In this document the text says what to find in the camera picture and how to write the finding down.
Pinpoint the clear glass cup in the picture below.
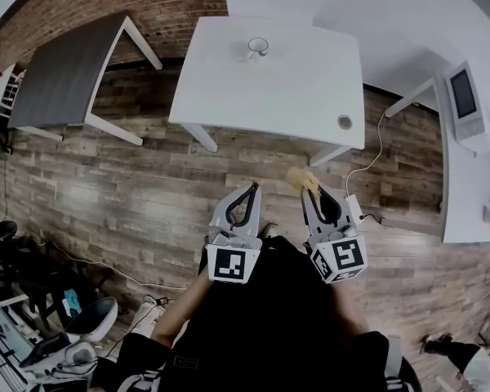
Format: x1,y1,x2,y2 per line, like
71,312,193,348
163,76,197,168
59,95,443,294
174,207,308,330
246,37,270,63

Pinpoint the grey wood-top table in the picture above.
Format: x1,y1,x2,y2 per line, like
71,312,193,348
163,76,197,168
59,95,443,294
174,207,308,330
7,12,163,147

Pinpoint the thin white cable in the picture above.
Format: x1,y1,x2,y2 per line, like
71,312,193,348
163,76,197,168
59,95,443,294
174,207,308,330
344,109,387,198

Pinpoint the yellow sponge piece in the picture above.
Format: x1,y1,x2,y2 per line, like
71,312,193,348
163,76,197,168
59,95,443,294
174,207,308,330
286,167,324,202

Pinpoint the white shell chair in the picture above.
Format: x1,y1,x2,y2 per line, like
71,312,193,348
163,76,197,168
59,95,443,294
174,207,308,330
62,296,120,345

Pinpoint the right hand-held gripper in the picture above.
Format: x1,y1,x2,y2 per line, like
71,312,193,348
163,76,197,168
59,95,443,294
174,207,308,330
301,185,369,286

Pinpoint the person's right forearm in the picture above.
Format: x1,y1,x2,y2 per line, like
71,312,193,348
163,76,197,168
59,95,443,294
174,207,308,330
325,278,372,339

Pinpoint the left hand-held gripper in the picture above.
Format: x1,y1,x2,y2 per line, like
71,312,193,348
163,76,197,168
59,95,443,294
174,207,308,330
205,181,263,285

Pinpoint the long white floor cable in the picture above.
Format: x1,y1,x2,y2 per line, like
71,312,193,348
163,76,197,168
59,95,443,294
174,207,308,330
35,238,189,290

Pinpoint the person's black clothing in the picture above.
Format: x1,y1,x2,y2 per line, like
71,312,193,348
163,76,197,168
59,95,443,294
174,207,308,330
116,234,420,392

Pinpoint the person's left forearm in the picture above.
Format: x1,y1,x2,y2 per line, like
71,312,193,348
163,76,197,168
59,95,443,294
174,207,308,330
150,274,214,349

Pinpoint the white shelf unit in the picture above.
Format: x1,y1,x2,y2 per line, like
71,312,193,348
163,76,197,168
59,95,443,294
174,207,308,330
0,62,26,118

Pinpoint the white device with dark screen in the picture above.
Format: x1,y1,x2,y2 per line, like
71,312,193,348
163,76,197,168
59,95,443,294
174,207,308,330
446,60,488,143

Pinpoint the black office chair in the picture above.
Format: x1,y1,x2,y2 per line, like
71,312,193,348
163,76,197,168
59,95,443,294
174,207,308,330
0,220,73,330

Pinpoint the long white desk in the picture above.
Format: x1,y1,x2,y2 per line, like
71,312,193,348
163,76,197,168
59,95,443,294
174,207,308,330
384,60,490,245

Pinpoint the white square table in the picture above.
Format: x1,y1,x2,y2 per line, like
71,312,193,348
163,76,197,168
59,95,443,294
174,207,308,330
167,15,367,167

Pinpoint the white power adapter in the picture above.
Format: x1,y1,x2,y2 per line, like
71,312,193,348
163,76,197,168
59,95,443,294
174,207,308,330
344,195,365,221

